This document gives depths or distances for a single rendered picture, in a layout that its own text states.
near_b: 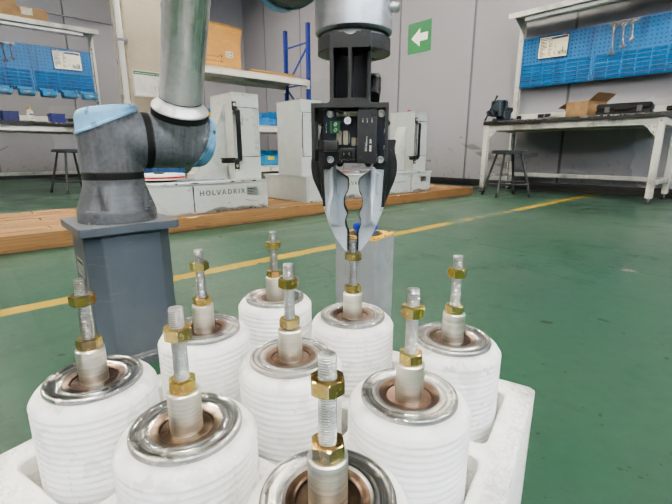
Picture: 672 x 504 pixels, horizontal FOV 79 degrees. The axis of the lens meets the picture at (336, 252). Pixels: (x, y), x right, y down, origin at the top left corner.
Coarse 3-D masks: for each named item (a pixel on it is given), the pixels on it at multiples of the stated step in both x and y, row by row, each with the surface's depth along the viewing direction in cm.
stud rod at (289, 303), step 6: (288, 264) 36; (288, 270) 36; (288, 276) 36; (288, 294) 37; (288, 300) 37; (294, 300) 37; (288, 306) 37; (294, 306) 37; (288, 312) 37; (294, 312) 38; (288, 318) 37; (288, 330) 37
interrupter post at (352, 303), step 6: (348, 294) 47; (354, 294) 47; (360, 294) 47; (348, 300) 47; (354, 300) 47; (360, 300) 47; (348, 306) 47; (354, 306) 47; (360, 306) 47; (348, 312) 47; (354, 312) 47; (360, 312) 48; (348, 318) 47; (354, 318) 47
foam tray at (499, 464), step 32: (160, 384) 47; (512, 384) 47; (512, 416) 41; (32, 448) 37; (480, 448) 37; (512, 448) 37; (0, 480) 33; (32, 480) 36; (480, 480) 33; (512, 480) 34
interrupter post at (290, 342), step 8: (280, 328) 38; (296, 328) 38; (280, 336) 37; (288, 336) 37; (296, 336) 37; (280, 344) 37; (288, 344) 37; (296, 344) 37; (280, 352) 38; (288, 352) 37; (296, 352) 38; (280, 360) 38; (288, 360) 37; (296, 360) 38
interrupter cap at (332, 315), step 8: (336, 304) 51; (368, 304) 51; (328, 312) 49; (336, 312) 49; (368, 312) 49; (376, 312) 49; (328, 320) 46; (336, 320) 46; (344, 320) 47; (352, 320) 47; (360, 320) 47; (368, 320) 46; (376, 320) 46; (344, 328) 45; (352, 328) 45; (360, 328) 45
